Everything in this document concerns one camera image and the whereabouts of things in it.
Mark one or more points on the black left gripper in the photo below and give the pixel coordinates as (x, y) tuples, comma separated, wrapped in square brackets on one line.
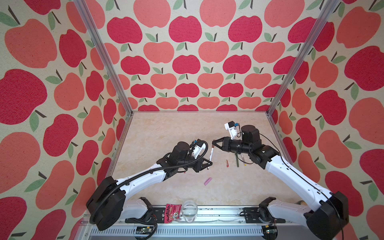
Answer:
[(198, 164)]

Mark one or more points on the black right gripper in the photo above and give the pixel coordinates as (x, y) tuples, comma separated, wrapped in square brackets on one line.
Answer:
[(225, 144)]

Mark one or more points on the white silver pen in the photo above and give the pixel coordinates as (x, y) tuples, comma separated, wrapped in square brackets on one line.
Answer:
[(210, 158)]

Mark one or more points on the green pen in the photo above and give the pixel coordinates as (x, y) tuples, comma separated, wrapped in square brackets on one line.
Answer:
[(237, 160)]

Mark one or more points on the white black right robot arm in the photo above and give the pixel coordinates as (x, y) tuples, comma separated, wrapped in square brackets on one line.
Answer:
[(325, 214)]

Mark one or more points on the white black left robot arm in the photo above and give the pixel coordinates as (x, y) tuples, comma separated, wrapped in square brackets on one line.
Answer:
[(111, 201)]

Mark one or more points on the pink pen cap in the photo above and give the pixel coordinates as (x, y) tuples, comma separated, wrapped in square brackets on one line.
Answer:
[(207, 181)]

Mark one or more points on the clear glass bowl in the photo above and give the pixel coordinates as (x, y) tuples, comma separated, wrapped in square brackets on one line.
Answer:
[(189, 211)]

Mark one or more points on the pink snack packet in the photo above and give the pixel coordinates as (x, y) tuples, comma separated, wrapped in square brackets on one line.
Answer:
[(172, 213)]

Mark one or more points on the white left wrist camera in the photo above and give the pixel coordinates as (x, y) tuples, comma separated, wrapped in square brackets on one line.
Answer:
[(199, 149)]

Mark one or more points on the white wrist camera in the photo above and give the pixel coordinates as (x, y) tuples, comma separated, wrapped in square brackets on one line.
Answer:
[(199, 149), (232, 128)]

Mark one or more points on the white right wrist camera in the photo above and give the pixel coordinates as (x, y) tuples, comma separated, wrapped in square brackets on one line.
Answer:
[(232, 128)]

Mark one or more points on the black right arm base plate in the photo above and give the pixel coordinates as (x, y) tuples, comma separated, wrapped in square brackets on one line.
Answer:
[(259, 216)]

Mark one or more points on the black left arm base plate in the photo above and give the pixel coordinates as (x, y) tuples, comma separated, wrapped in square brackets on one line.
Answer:
[(154, 215)]

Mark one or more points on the aluminium right rear frame post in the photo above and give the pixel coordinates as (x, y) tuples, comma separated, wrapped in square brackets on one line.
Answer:
[(319, 24)]

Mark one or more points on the aluminium frame post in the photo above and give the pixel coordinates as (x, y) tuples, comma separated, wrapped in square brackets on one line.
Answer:
[(319, 24), (86, 16)]

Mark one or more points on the aluminium left rear frame post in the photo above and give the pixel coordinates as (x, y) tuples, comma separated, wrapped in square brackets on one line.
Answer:
[(86, 16)]

